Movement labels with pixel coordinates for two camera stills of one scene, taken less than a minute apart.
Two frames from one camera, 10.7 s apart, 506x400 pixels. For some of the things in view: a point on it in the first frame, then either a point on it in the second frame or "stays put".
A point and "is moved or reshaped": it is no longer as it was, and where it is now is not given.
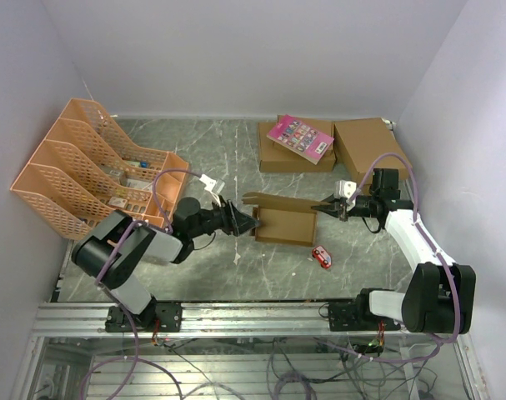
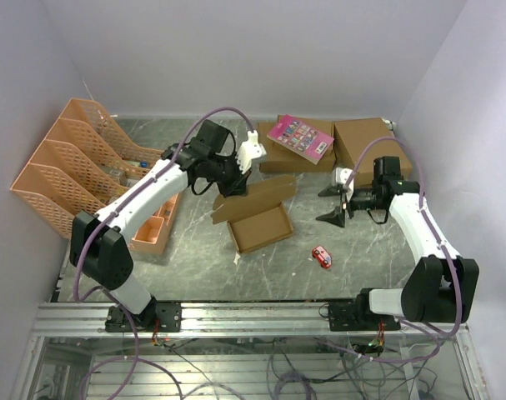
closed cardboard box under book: x=273 y=157 stays put
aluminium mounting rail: x=202 y=319 stays put
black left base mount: x=154 y=317 stays put
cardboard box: x=283 y=219 is moved or reshaped
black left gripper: x=234 y=222 -> x=238 y=185
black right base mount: x=345 y=317 stays put
